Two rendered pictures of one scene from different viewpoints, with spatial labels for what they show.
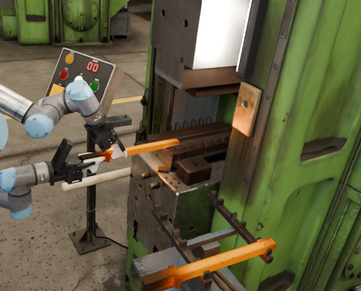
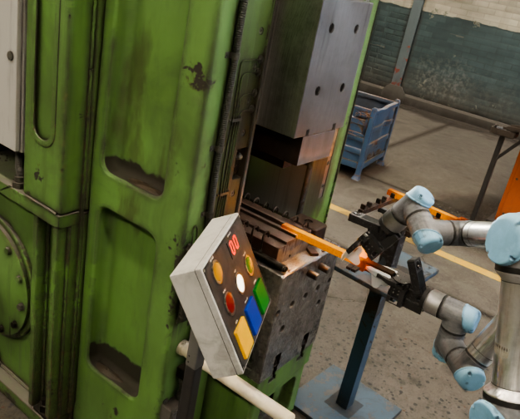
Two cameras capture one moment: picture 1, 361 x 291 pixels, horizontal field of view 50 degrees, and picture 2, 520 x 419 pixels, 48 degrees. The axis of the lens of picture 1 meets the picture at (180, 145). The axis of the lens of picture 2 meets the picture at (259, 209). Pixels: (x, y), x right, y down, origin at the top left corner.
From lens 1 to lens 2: 2.76 m
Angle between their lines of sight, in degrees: 95
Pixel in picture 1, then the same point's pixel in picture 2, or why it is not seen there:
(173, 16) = (329, 87)
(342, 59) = not seen: hidden behind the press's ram
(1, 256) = not seen: outside the picture
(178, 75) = (328, 144)
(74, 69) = (229, 277)
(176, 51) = (329, 121)
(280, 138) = (343, 138)
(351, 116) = not seen: hidden behind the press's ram
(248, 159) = (323, 175)
